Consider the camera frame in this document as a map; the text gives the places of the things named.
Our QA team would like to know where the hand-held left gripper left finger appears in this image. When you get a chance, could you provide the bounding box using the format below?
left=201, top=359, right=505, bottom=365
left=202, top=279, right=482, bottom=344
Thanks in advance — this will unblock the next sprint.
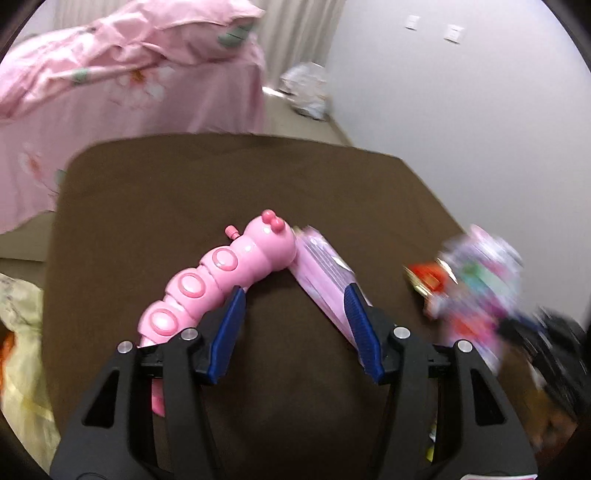
left=50, top=285, right=247, bottom=480

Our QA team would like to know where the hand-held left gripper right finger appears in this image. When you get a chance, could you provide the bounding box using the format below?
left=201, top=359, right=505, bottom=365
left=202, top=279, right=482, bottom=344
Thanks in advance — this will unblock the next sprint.
left=344, top=282, right=541, bottom=480

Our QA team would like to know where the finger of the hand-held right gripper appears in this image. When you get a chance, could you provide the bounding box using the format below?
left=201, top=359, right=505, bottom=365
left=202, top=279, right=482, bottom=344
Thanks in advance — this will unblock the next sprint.
left=496, top=316, right=550, bottom=348

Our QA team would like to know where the blue purple wrapper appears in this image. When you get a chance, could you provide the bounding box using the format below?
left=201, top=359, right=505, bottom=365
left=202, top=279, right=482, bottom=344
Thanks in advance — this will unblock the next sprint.
left=422, top=225, right=526, bottom=376

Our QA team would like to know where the pink caterpillar toy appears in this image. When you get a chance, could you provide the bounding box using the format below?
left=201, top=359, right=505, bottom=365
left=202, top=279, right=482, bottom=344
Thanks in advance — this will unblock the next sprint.
left=137, top=210, right=297, bottom=417

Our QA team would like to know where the pink long wrapper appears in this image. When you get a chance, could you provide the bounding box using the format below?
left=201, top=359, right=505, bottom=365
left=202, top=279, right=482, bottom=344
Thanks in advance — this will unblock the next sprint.
left=292, top=226, right=376, bottom=348

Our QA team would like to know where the red snack bag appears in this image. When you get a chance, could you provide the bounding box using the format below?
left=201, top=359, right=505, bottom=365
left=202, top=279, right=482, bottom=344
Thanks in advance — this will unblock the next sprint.
left=404, top=261, right=459, bottom=297

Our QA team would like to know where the yellow cloth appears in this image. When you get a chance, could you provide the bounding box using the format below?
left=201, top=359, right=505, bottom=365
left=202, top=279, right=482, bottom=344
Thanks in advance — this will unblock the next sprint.
left=0, top=272, right=62, bottom=472

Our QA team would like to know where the white plastic bag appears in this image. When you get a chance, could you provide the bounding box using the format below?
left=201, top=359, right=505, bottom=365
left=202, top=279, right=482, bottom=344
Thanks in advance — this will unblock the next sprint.
left=279, top=62, right=331, bottom=121

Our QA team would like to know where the pink floral duvet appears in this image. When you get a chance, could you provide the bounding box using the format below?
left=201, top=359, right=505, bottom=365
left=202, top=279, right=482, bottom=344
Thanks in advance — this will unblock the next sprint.
left=0, top=0, right=269, bottom=234

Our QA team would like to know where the white pleated curtain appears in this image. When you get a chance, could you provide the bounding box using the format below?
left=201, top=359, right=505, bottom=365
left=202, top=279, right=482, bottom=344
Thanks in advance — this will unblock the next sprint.
left=247, top=0, right=348, bottom=94

